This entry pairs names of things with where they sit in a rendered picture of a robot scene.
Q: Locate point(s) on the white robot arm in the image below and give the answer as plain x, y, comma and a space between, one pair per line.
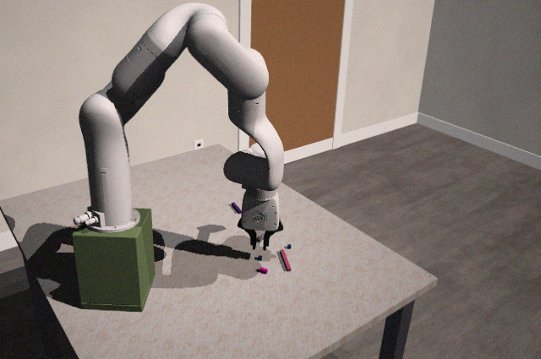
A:
204, 31

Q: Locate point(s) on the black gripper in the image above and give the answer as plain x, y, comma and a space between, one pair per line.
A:
261, 215

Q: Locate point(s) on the purple rod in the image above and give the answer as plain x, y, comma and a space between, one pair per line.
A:
236, 208

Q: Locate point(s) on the pink rod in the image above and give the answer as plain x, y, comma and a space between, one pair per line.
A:
284, 257

